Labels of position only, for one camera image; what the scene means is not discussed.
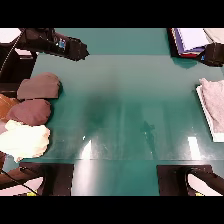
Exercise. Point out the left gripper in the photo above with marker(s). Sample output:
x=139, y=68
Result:
x=79, y=49

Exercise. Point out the grey-brown garment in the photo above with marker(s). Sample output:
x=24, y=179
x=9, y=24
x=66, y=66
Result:
x=39, y=86

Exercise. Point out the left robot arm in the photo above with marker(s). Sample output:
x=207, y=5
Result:
x=43, y=40

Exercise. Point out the maroon garment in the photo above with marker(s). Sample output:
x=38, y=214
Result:
x=30, y=112

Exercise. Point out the black folded garment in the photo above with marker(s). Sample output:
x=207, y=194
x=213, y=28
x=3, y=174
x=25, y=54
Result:
x=170, y=41

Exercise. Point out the white fluffy garment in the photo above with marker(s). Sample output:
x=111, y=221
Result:
x=25, y=141

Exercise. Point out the red folded garment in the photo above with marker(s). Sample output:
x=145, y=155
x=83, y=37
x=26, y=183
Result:
x=188, y=55

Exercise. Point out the white folded garment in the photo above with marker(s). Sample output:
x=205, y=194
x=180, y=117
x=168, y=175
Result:
x=192, y=38

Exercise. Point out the black mounting plate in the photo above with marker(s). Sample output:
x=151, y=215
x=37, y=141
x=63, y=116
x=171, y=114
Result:
x=60, y=180
x=170, y=180

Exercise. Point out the pale green folded garment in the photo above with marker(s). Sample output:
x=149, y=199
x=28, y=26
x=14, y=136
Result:
x=216, y=33

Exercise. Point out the light grey garment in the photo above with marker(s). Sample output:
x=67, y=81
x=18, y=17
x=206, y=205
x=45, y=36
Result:
x=215, y=100

